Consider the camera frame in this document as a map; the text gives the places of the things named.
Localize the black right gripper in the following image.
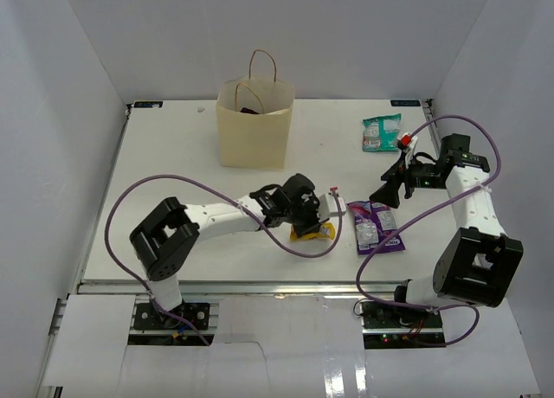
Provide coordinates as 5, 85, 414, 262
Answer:
370, 152, 448, 209

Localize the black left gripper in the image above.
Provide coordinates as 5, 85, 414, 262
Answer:
284, 194, 328, 238

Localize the yellow snack bar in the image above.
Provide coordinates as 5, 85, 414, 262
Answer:
289, 222, 336, 241

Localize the beige paper bag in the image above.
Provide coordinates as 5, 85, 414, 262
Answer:
216, 48, 295, 170

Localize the purple snack bag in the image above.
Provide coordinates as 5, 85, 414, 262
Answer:
239, 107, 260, 115

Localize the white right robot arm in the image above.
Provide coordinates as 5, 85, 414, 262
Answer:
370, 133, 524, 328

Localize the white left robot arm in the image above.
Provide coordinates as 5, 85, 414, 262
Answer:
130, 173, 345, 328

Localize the purple white snack packet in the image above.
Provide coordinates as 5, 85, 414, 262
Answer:
347, 201, 397, 255

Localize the teal snack packet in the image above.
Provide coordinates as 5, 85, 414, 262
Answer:
362, 113, 402, 152

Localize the white cardboard front panel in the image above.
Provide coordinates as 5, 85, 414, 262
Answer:
43, 295, 539, 397

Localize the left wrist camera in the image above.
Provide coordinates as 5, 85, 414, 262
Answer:
319, 188, 347, 221

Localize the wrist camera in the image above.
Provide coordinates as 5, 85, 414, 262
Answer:
396, 132, 418, 157
319, 188, 347, 221

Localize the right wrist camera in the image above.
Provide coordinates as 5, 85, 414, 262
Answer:
396, 132, 418, 157

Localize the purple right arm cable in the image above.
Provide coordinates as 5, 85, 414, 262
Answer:
354, 113, 503, 346

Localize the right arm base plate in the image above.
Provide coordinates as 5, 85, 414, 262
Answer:
355, 301, 446, 350

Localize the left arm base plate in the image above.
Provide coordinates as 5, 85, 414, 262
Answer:
132, 302, 210, 331

